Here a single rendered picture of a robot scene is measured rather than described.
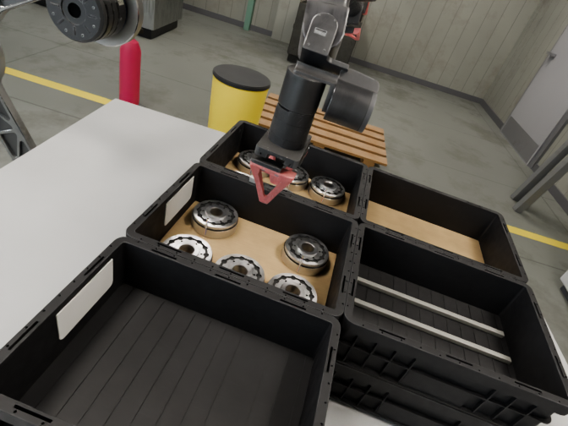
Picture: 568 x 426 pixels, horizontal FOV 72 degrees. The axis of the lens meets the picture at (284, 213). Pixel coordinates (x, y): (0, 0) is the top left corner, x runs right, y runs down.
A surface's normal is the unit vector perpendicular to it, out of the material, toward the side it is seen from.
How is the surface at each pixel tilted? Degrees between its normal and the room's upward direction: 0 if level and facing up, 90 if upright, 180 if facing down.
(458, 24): 90
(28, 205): 0
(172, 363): 0
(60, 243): 0
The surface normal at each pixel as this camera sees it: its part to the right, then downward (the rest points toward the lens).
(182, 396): 0.25, -0.78
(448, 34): -0.16, 0.55
